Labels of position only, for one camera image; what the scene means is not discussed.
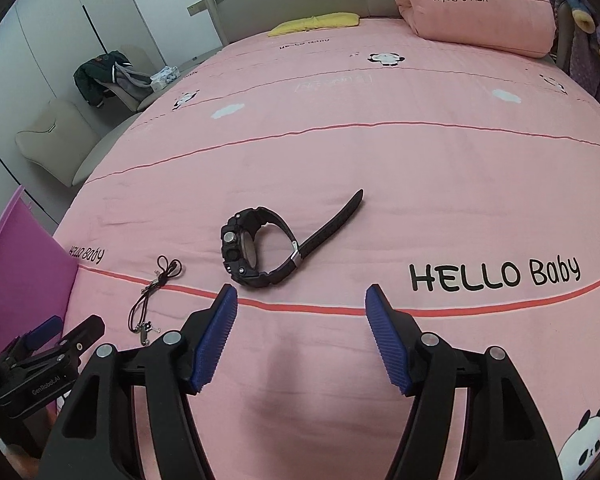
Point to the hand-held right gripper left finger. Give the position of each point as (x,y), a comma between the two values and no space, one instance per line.
(215,335)

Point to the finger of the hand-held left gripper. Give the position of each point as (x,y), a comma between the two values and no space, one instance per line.
(42,332)
(82,337)

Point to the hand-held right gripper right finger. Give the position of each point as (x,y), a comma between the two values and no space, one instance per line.
(382,332)

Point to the purple plastic basket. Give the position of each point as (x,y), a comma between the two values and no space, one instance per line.
(25,270)

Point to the black wrist watch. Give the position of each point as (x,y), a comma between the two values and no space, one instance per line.
(235,245)

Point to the pink printed bed sheet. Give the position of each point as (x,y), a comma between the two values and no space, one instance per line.
(380,160)

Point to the beige lounge chair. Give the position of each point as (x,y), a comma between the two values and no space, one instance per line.
(55,145)

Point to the grey bag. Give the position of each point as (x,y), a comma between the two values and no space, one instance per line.
(130,85)

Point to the dark green jacket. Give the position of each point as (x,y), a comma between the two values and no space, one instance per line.
(97,77)

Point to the tissue pack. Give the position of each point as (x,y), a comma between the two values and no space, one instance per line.
(164,77)

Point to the white wardrobe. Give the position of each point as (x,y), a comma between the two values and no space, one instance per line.
(40,35)

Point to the yellow cloth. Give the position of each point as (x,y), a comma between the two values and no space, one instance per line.
(315,23)

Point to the pink pillow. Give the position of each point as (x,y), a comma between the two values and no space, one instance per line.
(480,15)

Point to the purple plush toy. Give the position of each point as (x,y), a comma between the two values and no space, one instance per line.
(587,40)

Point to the wall switch plate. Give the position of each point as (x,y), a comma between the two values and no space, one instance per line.
(195,6)

